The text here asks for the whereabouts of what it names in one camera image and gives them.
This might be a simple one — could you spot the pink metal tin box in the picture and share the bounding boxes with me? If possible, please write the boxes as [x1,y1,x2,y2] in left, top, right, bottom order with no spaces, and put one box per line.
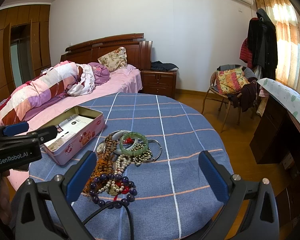
[42,106,105,166]

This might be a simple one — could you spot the silver wristwatch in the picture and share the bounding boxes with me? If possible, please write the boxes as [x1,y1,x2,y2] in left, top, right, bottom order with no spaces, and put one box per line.
[96,141,107,155]

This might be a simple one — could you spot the brown wooden bead necklace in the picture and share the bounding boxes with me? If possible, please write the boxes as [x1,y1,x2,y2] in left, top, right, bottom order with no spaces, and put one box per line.
[83,132,121,193]

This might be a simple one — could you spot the white pearl necklace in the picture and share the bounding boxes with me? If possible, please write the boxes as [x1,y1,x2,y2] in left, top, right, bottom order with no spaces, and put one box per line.
[97,154,132,194]

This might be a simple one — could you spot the green jade bangle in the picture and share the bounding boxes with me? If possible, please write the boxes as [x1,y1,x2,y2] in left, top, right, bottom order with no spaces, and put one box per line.
[119,132,148,156]

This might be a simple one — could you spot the dark purple bead bracelet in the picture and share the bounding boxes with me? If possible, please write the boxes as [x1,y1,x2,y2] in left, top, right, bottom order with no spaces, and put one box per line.
[89,173,138,209]

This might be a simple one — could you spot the bed with pink sheet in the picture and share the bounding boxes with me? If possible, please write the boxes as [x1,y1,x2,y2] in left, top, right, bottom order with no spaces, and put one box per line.
[0,64,143,190]

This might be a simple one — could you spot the pink patchwork quilt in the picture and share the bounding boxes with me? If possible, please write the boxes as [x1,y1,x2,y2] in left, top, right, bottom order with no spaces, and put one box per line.
[0,61,95,126]

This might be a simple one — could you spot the white jade bangle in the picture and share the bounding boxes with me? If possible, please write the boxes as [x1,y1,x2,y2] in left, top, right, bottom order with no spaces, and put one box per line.
[111,130,129,155]

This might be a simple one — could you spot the purple garment on bed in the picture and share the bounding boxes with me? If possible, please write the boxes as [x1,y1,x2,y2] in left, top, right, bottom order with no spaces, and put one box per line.
[88,62,110,86]

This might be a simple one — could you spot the dark wooden desk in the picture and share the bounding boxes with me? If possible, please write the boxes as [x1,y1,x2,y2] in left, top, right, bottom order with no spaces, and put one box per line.
[250,78,300,226]

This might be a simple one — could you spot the blue plaid tablecloth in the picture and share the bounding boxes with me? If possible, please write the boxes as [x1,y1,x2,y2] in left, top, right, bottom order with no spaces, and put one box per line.
[28,92,235,240]

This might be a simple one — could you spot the wooden wardrobe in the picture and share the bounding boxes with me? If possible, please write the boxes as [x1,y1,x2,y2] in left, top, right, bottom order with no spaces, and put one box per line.
[0,5,51,103]

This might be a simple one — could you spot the red knot charm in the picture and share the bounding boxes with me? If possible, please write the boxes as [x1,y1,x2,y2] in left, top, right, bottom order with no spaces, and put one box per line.
[109,181,130,201]

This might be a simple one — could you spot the floral pillow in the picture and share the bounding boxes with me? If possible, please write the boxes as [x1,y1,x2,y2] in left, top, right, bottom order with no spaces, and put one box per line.
[98,47,128,72]

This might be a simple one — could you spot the silver metal bangle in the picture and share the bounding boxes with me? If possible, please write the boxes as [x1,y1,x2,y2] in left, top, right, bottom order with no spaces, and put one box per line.
[139,139,162,163]

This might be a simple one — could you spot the wooden chair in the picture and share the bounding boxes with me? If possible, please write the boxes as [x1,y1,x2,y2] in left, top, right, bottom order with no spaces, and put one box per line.
[206,64,260,131]

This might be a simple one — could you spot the wooden headboard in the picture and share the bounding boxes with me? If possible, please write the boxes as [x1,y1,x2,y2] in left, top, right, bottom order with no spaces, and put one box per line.
[61,33,152,69]

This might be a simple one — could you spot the wooden nightstand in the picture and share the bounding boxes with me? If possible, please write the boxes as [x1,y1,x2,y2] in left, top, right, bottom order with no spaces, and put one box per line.
[141,69,177,98]

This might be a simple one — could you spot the dark clothes on nightstand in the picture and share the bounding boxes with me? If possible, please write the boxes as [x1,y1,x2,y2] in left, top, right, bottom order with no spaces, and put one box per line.
[151,61,179,72]

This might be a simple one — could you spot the colourful patchwork cushion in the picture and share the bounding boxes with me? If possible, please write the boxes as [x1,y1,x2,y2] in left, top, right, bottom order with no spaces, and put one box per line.
[216,67,249,95]

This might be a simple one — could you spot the orange patterned curtain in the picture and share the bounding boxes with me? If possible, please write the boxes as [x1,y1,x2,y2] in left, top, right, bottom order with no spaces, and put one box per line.
[255,0,300,94]

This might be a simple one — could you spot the red garment on rack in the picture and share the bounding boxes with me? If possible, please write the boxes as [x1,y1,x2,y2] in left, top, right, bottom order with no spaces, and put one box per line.
[239,39,253,69]

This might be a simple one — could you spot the black cable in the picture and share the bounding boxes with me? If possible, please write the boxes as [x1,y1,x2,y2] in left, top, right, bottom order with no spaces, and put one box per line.
[82,200,134,240]

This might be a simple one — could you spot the metallic bead necklace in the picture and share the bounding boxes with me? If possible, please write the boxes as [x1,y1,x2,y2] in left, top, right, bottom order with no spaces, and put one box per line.
[129,142,153,167]

